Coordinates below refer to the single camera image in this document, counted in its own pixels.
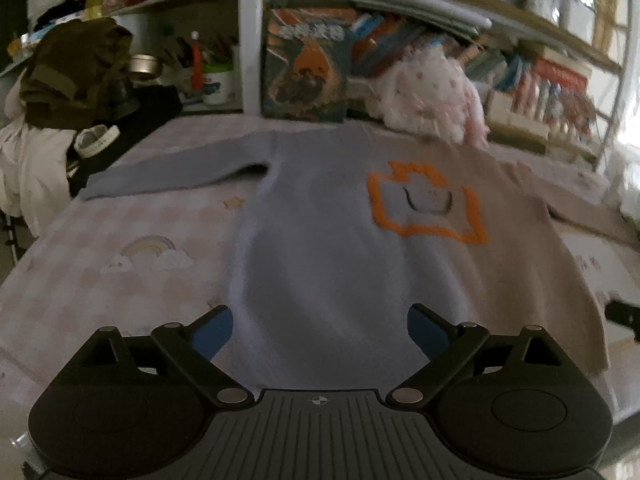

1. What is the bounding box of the pink checked bed sheet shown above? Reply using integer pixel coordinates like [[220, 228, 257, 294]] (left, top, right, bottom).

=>
[[0, 114, 640, 441]]

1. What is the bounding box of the row of books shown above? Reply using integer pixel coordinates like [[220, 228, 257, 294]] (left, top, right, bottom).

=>
[[350, 10, 601, 133]]

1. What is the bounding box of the large illustrated book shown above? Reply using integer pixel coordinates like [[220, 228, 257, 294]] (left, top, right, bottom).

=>
[[260, 6, 357, 124]]

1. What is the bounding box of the pink fluffy plush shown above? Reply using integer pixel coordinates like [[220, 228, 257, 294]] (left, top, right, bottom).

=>
[[366, 49, 491, 147]]

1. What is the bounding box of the white pen holder cup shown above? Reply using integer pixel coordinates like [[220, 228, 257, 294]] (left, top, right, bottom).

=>
[[202, 62, 237, 107]]

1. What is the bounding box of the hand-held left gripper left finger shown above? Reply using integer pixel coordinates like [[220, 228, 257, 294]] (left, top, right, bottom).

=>
[[93, 304, 249, 407]]

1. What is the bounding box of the white shelf unit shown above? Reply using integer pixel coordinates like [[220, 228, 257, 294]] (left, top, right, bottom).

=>
[[0, 0, 636, 171]]

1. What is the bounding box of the white cloth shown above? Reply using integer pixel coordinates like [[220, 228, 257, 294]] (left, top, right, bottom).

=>
[[0, 72, 81, 238]]

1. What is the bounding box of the white sneaker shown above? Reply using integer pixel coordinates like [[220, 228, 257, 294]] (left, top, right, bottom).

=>
[[74, 125, 121, 157]]

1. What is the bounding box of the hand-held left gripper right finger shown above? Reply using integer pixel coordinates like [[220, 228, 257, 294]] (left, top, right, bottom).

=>
[[386, 303, 549, 407]]

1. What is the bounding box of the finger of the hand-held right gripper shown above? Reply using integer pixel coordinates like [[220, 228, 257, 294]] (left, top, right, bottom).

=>
[[604, 300, 640, 345]]

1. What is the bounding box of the metal bowl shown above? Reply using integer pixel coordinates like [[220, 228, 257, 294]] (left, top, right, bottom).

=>
[[127, 54, 163, 83]]

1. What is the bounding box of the grey and beige sweater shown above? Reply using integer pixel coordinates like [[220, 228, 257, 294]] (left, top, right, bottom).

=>
[[78, 121, 640, 376]]

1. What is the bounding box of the black cloth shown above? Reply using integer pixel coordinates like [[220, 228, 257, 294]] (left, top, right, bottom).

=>
[[65, 85, 185, 196]]

